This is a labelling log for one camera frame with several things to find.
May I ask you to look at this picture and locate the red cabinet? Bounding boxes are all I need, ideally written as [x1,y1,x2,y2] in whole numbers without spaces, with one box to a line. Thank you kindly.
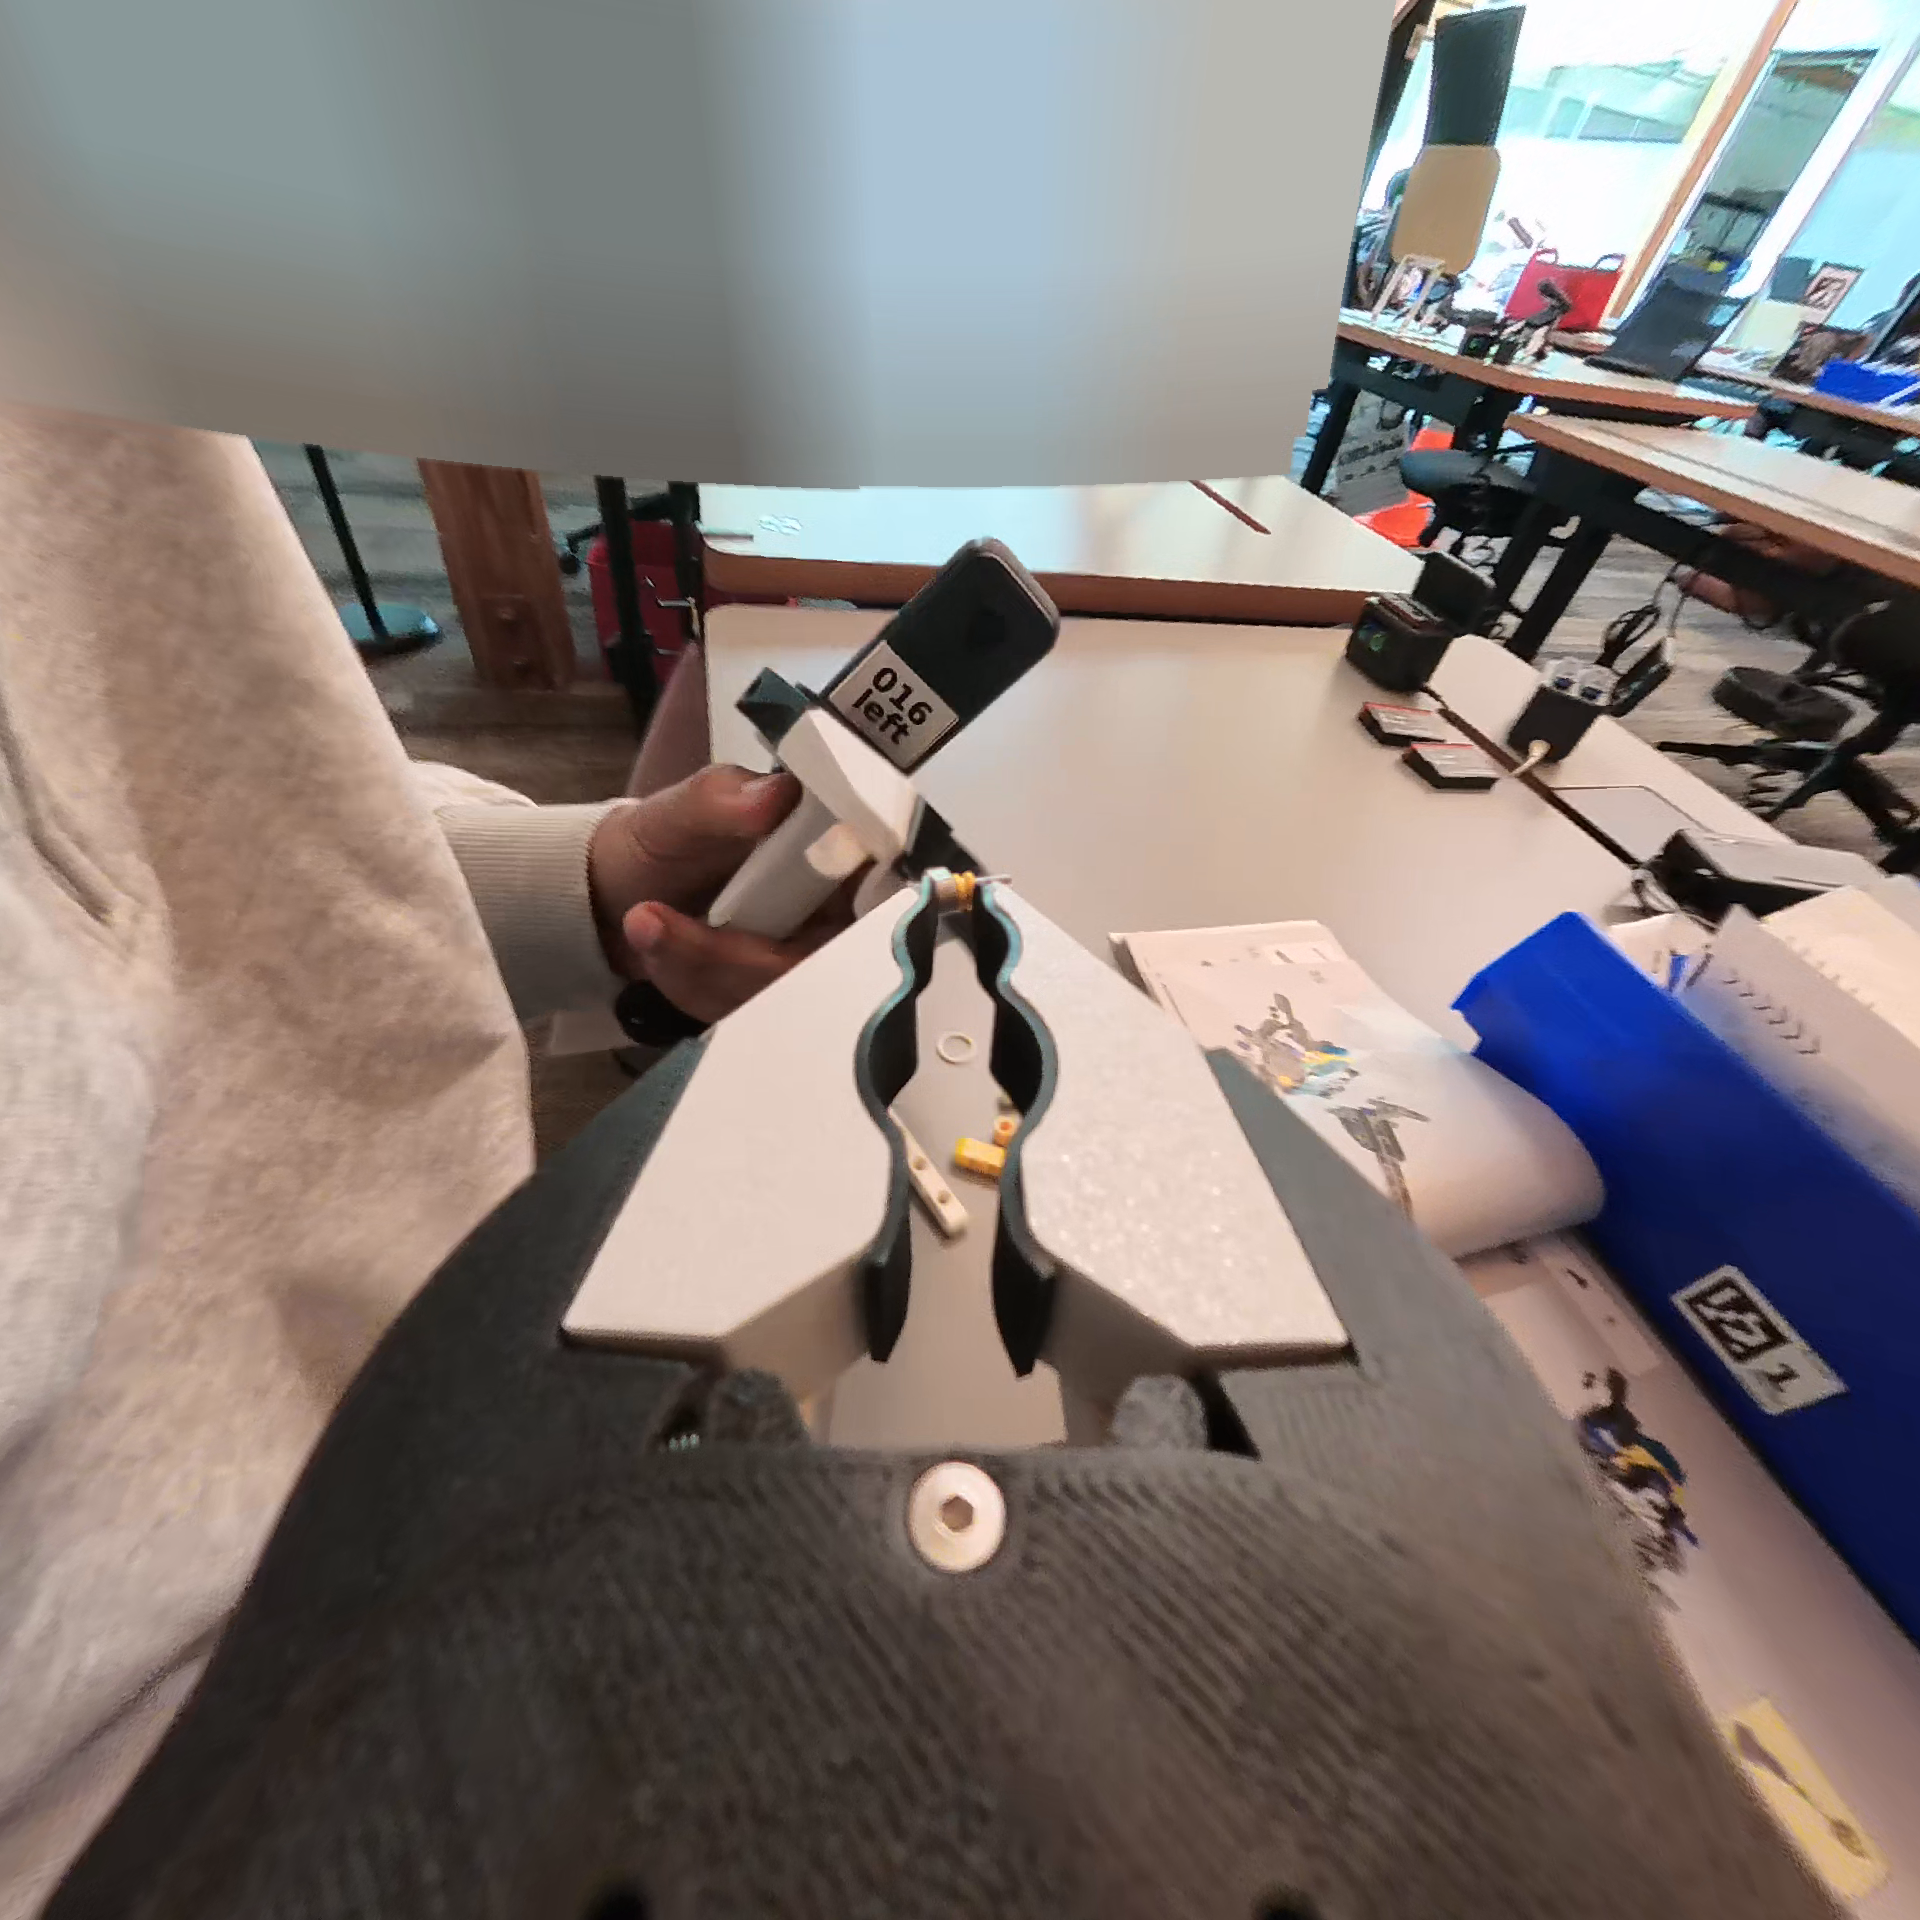
[589,517,706,683]

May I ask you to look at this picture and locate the grey desk with wooden edge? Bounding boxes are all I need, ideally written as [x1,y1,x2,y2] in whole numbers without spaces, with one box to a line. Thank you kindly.
[696,478,1426,628]

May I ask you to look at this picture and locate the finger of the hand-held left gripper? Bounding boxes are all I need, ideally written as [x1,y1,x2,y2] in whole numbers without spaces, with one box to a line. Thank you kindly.
[776,697,980,890]

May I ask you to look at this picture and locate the blue plastic bin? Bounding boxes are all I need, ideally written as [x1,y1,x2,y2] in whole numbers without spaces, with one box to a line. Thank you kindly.
[1453,907,1920,1642]

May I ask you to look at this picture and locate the black laptop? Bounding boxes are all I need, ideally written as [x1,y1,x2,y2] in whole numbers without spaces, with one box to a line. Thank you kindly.
[1590,271,1748,379]

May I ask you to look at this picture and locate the black cable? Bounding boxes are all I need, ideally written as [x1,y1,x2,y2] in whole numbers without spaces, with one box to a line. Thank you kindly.
[1597,598,1673,707]

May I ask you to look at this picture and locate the black box device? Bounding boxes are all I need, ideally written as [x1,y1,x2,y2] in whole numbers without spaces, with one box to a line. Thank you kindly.
[1640,828,1884,924]

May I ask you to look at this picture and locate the person's left forearm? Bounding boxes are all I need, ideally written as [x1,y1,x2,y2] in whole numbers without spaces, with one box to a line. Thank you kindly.
[412,757,633,1052]

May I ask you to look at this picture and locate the lego instruction booklet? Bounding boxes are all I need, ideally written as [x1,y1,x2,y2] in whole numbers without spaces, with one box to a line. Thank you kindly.
[1110,918,1920,1920]

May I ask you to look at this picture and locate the white plastic bag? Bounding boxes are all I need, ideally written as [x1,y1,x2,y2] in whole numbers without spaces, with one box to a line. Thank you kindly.
[1611,885,1920,1103]

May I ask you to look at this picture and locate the black battery charger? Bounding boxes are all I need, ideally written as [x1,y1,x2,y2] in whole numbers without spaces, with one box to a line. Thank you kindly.
[1504,658,1633,766]

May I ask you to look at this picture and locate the wooden post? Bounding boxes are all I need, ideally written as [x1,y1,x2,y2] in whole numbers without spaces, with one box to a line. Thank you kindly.
[418,460,578,691]

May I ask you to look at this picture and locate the black office chair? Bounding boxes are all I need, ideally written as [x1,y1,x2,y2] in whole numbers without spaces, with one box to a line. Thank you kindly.
[1402,442,1547,549]

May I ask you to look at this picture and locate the long wooden desk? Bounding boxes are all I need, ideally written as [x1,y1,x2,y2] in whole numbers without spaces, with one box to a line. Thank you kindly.
[1507,410,1920,660]
[1304,313,1765,503]

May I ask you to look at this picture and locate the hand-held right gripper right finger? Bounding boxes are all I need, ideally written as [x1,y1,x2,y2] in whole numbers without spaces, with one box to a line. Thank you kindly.
[963,882,1351,1444]

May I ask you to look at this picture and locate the black battery case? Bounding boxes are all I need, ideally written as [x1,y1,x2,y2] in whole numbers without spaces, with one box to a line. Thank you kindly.
[1347,590,1459,694]

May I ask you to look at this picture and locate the black floor stand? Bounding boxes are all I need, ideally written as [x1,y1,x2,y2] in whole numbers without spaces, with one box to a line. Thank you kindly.
[308,445,445,657]

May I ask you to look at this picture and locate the black swivel chair base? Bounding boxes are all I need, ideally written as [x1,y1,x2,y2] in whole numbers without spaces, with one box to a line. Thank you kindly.
[1657,598,1920,864]

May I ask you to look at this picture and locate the person's left hand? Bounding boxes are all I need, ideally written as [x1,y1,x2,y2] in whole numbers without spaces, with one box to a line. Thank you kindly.
[589,763,857,1020]

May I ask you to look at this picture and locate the white lego beam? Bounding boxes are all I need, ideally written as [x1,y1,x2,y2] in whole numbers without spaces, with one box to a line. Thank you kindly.
[884,1107,969,1237]

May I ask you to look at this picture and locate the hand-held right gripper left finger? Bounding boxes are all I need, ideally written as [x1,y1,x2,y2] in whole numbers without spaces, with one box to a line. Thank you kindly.
[557,871,961,1444]

